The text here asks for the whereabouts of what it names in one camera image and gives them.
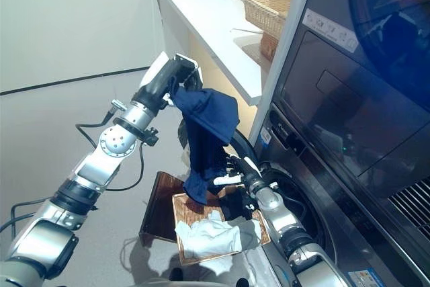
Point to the black garment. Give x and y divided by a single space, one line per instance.
235 206

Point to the rectangular wicker laundry basket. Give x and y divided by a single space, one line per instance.
191 213

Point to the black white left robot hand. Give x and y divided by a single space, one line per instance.
161 78

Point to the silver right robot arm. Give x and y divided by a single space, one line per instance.
285 223

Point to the blue white warning sticker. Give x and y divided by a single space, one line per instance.
361 278

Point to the brown wicker basket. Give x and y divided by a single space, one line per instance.
268 46

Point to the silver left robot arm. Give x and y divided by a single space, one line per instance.
107 152

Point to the white icon strip sticker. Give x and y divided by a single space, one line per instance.
331 30

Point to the blue white label sticker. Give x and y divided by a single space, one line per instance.
265 136

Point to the pale wicker basket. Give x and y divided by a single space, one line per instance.
265 11

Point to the grey stacked washing machine tower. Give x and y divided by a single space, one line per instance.
352 132

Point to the round glass washing machine door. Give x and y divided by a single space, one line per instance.
245 149

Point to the white counter beige cabinet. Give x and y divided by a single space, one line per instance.
215 31

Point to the silver robot torso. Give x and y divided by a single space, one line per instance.
201 284

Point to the navy blue garment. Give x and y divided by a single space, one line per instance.
205 132

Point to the white garment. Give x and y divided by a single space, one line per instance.
211 236

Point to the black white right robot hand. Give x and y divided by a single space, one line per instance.
247 172

